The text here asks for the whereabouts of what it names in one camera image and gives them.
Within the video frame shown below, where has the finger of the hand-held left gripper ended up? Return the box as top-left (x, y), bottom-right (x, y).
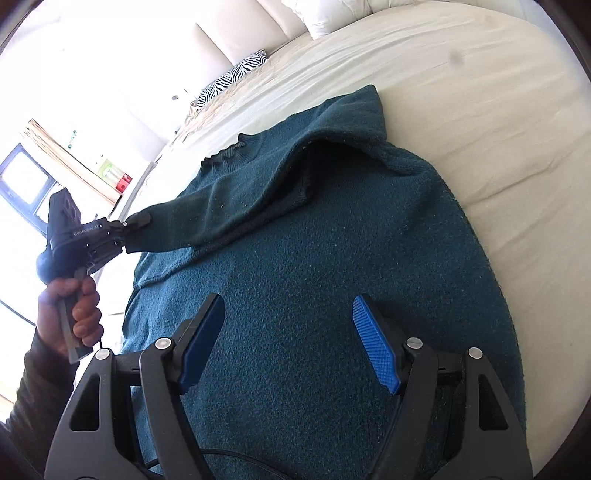
top-left (121, 213), bottom-right (153, 232)

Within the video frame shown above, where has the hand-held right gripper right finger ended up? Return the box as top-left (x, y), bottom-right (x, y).
top-left (352, 294), bottom-right (534, 480)

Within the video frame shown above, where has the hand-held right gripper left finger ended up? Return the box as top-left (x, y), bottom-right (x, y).
top-left (45, 293), bottom-right (225, 480)

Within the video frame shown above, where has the teal knit sweater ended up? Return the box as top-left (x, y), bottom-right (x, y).
top-left (121, 84), bottom-right (527, 480)

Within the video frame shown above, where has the person's left forearm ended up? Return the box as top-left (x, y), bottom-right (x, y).
top-left (0, 331), bottom-right (78, 448)

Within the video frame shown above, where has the person's left hand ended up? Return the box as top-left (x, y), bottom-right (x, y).
top-left (37, 277), bottom-right (102, 358)

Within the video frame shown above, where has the green container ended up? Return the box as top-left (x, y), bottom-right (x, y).
top-left (99, 159), bottom-right (123, 185)

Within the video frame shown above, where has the beige curtain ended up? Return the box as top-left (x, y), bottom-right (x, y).
top-left (21, 119), bottom-right (121, 206)

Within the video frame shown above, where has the dark framed window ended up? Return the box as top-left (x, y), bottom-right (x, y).
top-left (0, 143), bottom-right (61, 213)

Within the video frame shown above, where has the zebra print pillow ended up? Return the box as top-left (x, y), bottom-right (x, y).
top-left (196, 49), bottom-right (269, 112)

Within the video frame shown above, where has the cream padded headboard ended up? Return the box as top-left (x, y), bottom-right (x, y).
top-left (194, 0), bottom-right (309, 77)

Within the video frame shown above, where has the bed with cream sheet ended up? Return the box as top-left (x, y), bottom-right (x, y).
top-left (117, 0), bottom-right (587, 480)

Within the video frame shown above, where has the white pillow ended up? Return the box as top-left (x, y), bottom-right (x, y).
top-left (281, 0), bottom-right (398, 40)

